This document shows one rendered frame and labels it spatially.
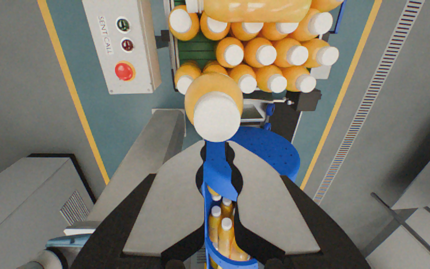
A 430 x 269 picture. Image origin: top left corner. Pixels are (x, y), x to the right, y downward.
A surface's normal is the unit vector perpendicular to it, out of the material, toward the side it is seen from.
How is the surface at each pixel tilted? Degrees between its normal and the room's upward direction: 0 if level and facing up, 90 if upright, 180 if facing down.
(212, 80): 77
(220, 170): 90
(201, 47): 0
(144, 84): 0
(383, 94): 0
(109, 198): 90
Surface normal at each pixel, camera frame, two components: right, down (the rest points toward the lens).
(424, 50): 0.06, 0.51
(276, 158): 0.00, -0.86
